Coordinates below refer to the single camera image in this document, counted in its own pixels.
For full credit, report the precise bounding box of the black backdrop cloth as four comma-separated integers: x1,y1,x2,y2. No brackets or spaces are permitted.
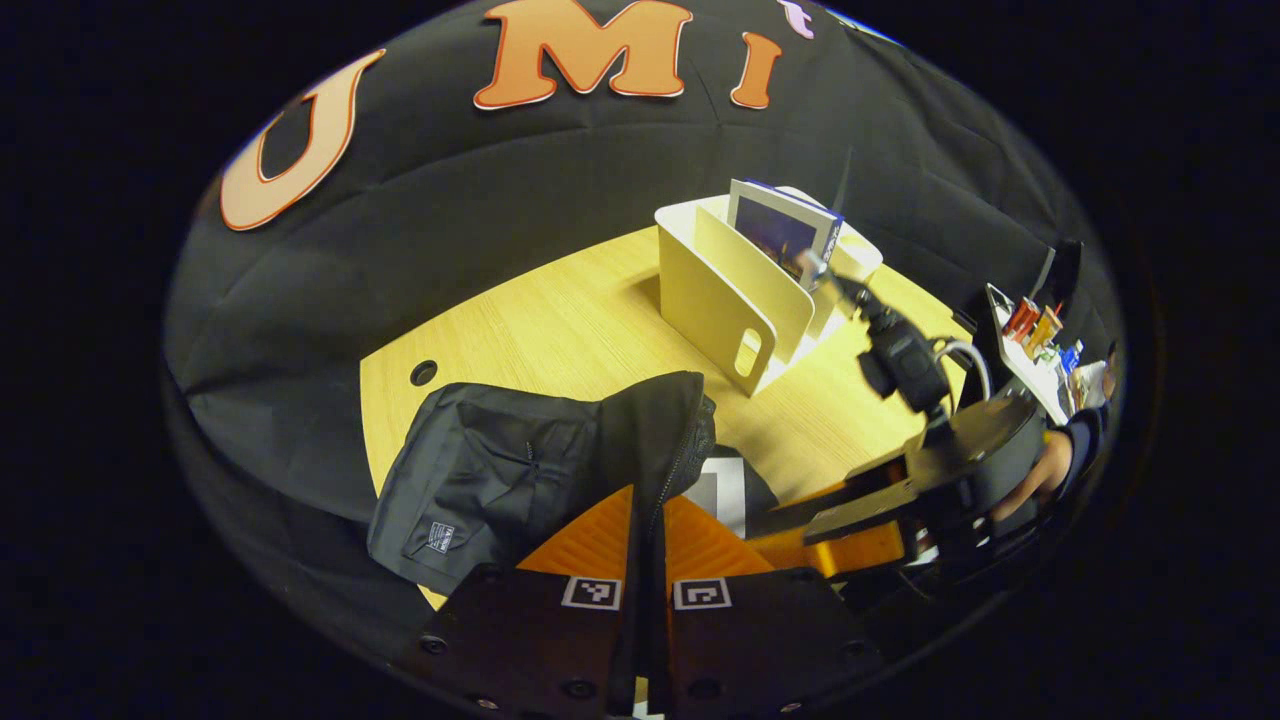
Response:
163,0,1113,621

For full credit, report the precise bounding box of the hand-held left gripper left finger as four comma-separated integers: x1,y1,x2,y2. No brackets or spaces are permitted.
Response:
412,485,643,718

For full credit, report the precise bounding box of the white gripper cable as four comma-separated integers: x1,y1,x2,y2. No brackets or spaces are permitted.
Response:
933,337,994,404

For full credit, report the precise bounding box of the orange drink cup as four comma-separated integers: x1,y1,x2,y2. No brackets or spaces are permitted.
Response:
1028,303,1065,353

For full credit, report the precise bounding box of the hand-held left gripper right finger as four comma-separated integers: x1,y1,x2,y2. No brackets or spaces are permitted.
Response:
660,494,888,718

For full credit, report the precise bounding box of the white office desk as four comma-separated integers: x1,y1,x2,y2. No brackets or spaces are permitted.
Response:
983,283,1081,425

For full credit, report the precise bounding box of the black monitor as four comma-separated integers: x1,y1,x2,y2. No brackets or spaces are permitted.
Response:
1030,237,1085,317

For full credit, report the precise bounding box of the white bookshelf organizer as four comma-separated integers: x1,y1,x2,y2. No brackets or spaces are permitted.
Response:
654,185,885,399

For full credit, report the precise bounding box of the black schoolbag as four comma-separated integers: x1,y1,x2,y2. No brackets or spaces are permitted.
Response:
366,370,783,701

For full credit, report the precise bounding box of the dark blue book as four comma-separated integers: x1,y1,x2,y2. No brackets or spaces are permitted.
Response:
727,178,846,293

